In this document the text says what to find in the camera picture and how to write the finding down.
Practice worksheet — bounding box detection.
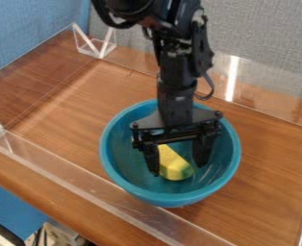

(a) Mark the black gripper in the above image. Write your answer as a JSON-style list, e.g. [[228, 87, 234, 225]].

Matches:
[[129, 81, 222, 176]]

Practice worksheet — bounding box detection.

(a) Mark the yellow toy banana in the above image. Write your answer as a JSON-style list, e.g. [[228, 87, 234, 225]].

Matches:
[[158, 144, 193, 182]]

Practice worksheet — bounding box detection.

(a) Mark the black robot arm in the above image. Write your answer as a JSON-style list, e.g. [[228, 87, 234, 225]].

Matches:
[[90, 0, 222, 174]]

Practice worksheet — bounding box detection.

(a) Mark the blue plastic bowl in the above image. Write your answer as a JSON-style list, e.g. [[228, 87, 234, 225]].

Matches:
[[98, 100, 242, 208]]

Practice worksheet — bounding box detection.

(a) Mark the clear acrylic front barrier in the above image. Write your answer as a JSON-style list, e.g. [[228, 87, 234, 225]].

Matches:
[[0, 131, 233, 246]]

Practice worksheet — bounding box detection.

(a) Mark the clear acrylic barrier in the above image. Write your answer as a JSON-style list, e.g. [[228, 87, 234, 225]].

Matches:
[[0, 131, 233, 246], [105, 44, 302, 131]]

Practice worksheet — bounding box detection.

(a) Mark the clear acrylic back barrier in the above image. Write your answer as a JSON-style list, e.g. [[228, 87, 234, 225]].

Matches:
[[105, 44, 302, 131]]

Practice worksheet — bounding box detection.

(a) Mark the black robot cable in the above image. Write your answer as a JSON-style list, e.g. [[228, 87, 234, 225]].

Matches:
[[192, 71, 216, 101]]

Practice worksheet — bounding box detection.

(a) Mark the clear acrylic corner bracket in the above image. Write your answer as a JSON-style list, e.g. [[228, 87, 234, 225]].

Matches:
[[71, 23, 117, 60]]

